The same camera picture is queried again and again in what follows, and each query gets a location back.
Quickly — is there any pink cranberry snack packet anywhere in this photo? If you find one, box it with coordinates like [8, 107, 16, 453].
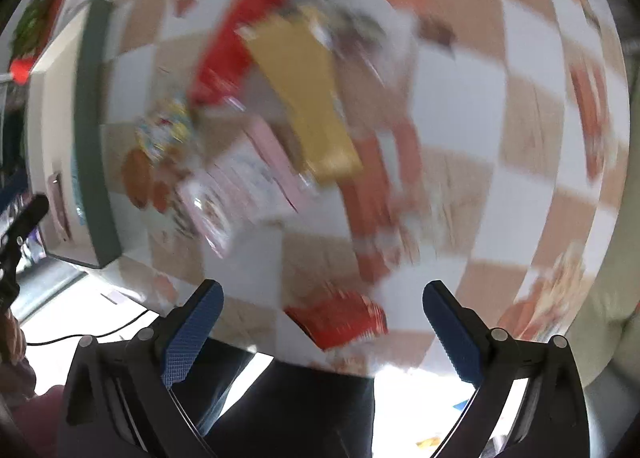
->
[177, 114, 317, 258]

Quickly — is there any cartoon print snack packet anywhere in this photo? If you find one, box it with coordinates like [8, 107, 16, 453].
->
[134, 94, 194, 166]

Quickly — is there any long red snack packet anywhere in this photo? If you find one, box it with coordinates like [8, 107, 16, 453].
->
[189, 0, 286, 106]

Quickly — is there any gold snack packet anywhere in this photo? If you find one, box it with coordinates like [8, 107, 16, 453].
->
[239, 5, 362, 185]

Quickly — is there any white tray green rim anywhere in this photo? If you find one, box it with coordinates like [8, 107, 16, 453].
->
[25, 0, 122, 270]

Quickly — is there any small red snack packet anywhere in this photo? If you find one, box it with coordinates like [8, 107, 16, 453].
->
[284, 290, 388, 351]

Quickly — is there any red plastic stool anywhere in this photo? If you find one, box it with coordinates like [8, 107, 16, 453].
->
[10, 57, 36, 85]

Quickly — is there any potted green plant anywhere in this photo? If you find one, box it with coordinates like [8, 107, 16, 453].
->
[10, 0, 52, 60]

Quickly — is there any checkered tablecloth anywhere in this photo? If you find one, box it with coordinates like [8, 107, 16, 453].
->
[64, 0, 629, 376]

